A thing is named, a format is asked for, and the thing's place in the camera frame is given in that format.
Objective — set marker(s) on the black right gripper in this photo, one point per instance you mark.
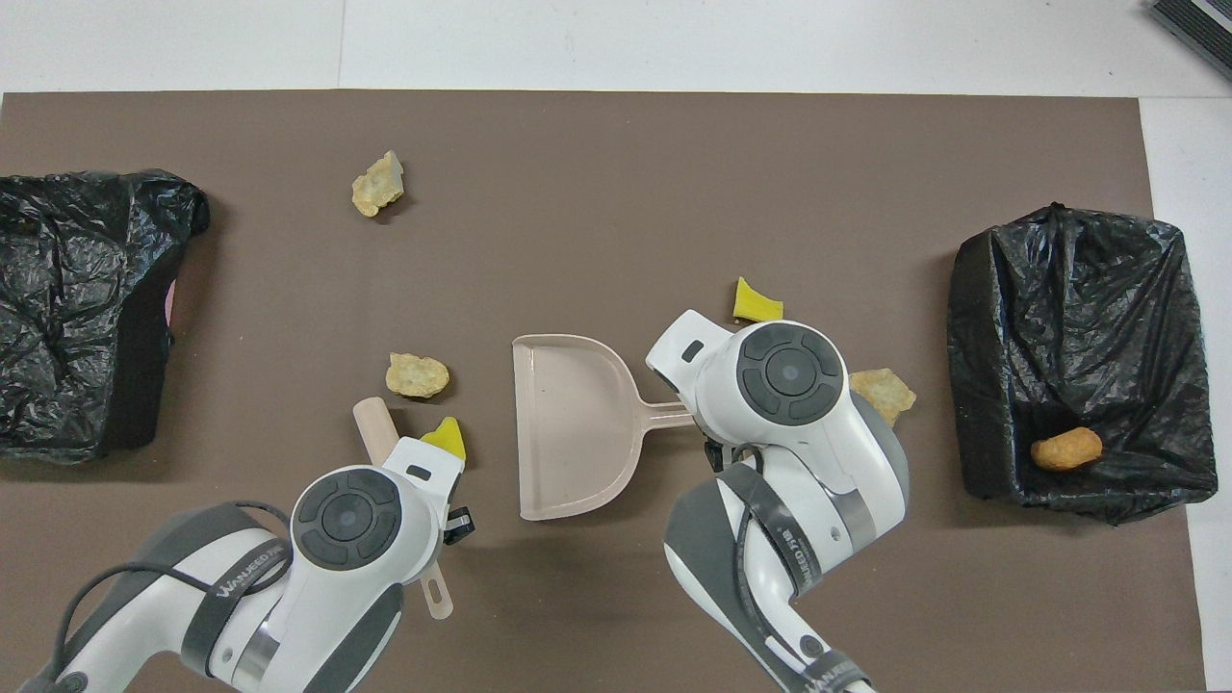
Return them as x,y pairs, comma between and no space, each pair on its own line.
713,452

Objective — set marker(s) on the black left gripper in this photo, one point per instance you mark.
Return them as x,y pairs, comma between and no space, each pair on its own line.
458,527

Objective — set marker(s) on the yellow sponge piece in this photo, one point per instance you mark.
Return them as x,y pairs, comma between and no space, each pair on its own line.
756,306
446,441

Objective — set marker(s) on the beige brush with black bristles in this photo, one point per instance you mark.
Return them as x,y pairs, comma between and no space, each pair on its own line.
373,428

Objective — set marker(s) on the beige plastic dustpan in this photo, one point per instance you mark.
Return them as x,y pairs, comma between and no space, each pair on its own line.
573,433

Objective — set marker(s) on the oval beige bread chunk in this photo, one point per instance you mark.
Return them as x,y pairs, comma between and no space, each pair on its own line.
417,375

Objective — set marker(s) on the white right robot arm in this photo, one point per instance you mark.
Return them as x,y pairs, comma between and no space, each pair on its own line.
818,452

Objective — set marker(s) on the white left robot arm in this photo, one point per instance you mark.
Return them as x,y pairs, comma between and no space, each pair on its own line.
327,597

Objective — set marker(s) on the black bag-lined bin with trash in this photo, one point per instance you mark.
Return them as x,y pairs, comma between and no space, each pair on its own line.
1107,318

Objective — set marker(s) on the empty black bag-lined trash bin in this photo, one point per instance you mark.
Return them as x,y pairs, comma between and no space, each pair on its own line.
58,318

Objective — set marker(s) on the brown table mat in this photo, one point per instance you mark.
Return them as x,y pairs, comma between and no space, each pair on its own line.
577,192

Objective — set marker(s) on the orange-brown bread nugget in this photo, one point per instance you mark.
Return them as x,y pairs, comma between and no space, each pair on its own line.
1066,449

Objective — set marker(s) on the dark grey ribbed device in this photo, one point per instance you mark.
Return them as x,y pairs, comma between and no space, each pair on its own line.
1198,29

